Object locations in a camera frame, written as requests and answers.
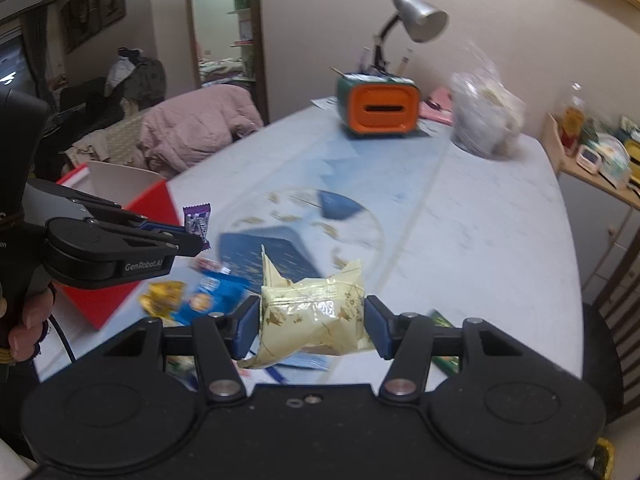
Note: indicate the green snack packet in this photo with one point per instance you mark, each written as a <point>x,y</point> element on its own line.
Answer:
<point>446,353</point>

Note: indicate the person's left hand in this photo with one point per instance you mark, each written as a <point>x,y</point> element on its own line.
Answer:
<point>26,337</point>

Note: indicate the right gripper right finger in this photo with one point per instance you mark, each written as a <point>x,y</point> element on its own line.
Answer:
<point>406,340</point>

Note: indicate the blue cookie snack packet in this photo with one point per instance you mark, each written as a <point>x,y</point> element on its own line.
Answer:
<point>214,293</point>

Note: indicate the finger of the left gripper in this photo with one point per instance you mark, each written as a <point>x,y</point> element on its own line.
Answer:
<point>110,217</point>
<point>80,239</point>

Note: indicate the cream yellow snack packet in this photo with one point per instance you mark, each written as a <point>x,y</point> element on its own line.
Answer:
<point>313,315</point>

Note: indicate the purple candy wrapper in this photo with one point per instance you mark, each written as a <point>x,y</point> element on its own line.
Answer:
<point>196,221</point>

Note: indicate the yellow candy packet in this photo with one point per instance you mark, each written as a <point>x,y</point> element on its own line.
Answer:
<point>163,299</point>

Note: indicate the red white small candy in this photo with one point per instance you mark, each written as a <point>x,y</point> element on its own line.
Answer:
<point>205,264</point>

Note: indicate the silver desk lamp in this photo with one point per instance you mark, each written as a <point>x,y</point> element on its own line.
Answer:
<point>422,21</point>

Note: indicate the clothes pile on chair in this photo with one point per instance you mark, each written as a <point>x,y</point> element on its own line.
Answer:
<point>136,78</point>

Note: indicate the wooden chair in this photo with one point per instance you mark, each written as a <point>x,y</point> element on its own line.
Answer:
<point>611,344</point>

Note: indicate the papers on table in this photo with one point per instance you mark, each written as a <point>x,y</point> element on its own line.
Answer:
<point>329,103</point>

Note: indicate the pink puffer jacket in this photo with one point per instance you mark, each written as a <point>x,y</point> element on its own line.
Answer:
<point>181,132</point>

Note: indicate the pink notebook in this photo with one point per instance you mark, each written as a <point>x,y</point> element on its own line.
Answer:
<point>437,107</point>

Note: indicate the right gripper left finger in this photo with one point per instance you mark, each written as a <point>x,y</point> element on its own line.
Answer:
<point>218,341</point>

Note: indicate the clear plastic bag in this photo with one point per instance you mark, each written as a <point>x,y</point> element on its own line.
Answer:
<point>487,118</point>

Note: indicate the green orange desk organizer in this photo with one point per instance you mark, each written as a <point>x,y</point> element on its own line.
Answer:
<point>378,105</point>

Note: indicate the white small clock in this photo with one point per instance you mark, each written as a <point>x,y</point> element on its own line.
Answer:
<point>588,159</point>

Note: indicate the red white cardboard box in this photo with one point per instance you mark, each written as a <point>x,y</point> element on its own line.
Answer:
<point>137,190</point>

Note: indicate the wooden side shelf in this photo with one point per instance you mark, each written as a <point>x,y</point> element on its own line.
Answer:
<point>603,213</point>

